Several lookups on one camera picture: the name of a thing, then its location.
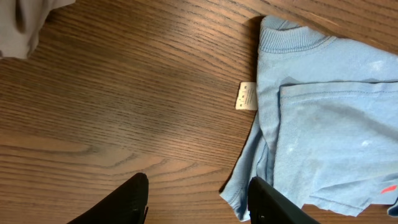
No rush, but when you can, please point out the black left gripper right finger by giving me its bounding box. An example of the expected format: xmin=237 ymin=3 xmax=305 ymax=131
xmin=248 ymin=177 xmax=319 ymax=224

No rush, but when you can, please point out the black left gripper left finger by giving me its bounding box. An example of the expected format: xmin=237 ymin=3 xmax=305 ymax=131
xmin=68 ymin=172 xmax=149 ymax=224

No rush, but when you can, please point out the light blue t-shirt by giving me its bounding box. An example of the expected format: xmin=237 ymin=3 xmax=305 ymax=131
xmin=220 ymin=16 xmax=397 ymax=222

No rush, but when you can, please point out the beige folded garment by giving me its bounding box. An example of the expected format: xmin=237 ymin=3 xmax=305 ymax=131
xmin=1 ymin=0 xmax=75 ymax=59

